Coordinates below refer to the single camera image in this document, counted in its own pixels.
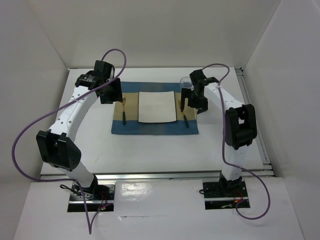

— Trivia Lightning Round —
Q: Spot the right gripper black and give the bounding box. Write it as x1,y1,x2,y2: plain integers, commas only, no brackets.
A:
180,87,209,114

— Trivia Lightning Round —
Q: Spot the clear plastic cup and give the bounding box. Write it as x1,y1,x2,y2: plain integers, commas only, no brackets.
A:
180,77,194,98

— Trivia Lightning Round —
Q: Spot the gold knife green handle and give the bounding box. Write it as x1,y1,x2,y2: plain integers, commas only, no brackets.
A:
178,100,190,129

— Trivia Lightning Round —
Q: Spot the gold fork green handle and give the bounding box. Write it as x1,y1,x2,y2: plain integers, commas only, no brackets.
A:
121,95,127,125

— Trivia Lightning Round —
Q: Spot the square white plate dark rim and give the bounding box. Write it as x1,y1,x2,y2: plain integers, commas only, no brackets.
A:
138,91,177,124

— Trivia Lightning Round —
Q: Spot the blue beige white cloth placemat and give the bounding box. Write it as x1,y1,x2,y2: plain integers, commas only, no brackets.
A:
111,81,199,136

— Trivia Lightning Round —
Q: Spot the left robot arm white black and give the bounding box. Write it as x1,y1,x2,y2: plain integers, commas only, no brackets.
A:
36,60,123,200

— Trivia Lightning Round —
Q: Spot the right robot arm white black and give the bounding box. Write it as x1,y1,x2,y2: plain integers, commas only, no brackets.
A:
179,69,258,197

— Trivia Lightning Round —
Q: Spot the front aluminium rail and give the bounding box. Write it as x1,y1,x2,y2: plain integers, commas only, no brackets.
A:
41,169,275,181

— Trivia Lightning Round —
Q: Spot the aluminium rail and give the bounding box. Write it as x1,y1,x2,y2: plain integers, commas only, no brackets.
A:
41,169,275,181
235,68,273,171

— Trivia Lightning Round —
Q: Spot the right side aluminium rail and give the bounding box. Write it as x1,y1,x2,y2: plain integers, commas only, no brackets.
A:
235,68,273,171

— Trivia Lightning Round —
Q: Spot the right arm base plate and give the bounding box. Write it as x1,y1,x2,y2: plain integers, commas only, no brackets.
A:
198,181,251,210

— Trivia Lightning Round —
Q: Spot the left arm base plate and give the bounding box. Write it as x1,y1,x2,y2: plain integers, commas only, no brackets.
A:
59,183,116,213

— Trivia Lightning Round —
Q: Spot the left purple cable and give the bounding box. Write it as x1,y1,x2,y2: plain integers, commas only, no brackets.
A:
11,48,128,235

